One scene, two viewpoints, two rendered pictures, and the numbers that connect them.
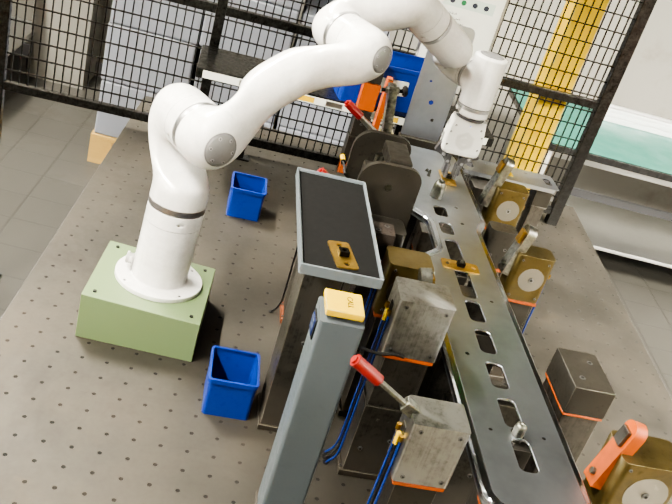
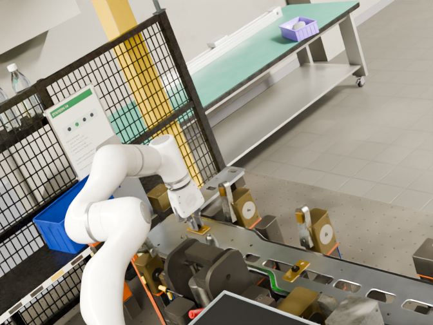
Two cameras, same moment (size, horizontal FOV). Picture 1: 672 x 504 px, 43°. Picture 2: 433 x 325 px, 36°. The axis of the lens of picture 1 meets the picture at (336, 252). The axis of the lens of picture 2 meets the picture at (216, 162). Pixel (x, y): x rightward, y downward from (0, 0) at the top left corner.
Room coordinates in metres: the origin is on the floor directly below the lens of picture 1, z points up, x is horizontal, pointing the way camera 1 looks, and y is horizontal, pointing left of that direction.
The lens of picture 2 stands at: (0.33, 0.44, 2.10)
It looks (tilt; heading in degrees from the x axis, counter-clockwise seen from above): 25 degrees down; 336
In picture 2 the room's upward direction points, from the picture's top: 22 degrees counter-clockwise
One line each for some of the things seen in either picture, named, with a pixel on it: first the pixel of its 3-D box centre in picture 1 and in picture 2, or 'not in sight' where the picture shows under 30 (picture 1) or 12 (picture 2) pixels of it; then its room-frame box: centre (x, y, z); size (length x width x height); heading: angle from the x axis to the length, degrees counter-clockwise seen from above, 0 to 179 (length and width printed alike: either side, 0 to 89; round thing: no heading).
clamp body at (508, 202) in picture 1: (493, 244); (255, 234); (2.11, -0.40, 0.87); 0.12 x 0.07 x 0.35; 102
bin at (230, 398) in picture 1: (230, 383); not in sight; (1.37, 0.12, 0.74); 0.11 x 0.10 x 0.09; 12
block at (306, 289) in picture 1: (303, 327); not in sight; (1.37, 0.02, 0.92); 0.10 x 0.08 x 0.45; 12
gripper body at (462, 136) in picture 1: (464, 132); (183, 195); (2.13, -0.22, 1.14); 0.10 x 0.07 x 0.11; 101
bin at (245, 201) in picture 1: (246, 196); not in sight; (2.19, 0.29, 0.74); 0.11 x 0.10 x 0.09; 12
